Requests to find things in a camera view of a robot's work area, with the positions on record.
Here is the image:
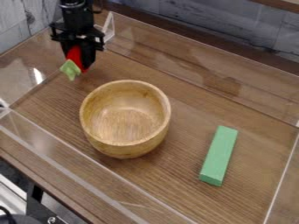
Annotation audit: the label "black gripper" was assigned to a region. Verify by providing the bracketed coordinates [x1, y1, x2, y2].
[51, 22, 105, 69]

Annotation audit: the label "red plush fruit green leaves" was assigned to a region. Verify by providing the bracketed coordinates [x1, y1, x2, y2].
[60, 45, 88, 81]

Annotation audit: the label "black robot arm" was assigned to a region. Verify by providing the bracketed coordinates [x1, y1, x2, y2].
[51, 0, 105, 72]

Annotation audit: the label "wooden bowl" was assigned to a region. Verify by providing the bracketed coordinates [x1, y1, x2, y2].
[79, 80, 172, 159]

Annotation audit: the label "green rectangular block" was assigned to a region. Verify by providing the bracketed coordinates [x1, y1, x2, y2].
[199, 126, 239, 186]

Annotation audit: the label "clear acrylic enclosure wall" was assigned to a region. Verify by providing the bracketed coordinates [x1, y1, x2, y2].
[0, 107, 196, 224]

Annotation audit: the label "black cable lower left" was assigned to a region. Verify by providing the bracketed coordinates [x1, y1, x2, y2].
[0, 205, 21, 224]

